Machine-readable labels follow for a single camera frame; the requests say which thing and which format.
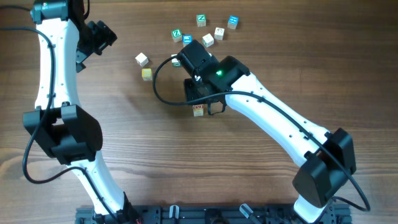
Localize blue block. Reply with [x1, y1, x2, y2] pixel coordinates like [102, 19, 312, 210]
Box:
[182, 35, 193, 47]
[228, 15, 239, 30]

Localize plain A wooden block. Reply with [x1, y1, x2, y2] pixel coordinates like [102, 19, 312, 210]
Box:
[193, 111, 203, 117]

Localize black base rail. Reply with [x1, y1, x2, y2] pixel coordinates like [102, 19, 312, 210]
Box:
[75, 203, 353, 224]

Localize green V wooden block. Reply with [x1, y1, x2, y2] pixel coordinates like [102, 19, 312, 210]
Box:
[171, 54, 182, 67]

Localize green top left block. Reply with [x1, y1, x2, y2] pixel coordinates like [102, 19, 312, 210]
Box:
[171, 29, 183, 42]

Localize red M wooden block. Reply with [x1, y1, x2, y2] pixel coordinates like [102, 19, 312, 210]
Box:
[193, 105, 204, 113]

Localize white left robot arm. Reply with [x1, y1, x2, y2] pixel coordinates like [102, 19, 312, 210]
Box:
[23, 0, 141, 223]

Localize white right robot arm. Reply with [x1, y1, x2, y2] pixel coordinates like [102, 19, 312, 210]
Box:
[177, 53, 356, 223]

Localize plain animal wooden block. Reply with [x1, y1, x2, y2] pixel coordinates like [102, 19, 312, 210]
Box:
[202, 34, 215, 47]

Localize plain wooden block far left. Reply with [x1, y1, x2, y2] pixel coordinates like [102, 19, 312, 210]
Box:
[135, 52, 149, 67]

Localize plain wooden block left edge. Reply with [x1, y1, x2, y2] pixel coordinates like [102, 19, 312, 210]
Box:
[141, 68, 153, 81]

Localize red side 2 block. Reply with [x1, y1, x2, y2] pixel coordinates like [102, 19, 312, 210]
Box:
[214, 27, 224, 40]

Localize blue top left block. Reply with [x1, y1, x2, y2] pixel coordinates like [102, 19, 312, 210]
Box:
[182, 35, 193, 47]

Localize green top far block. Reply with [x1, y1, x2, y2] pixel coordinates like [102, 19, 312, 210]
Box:
[197, 14, 206, 27]

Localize blue top far block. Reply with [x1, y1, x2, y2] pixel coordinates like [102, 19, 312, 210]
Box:
[228, 15, 239, 30]

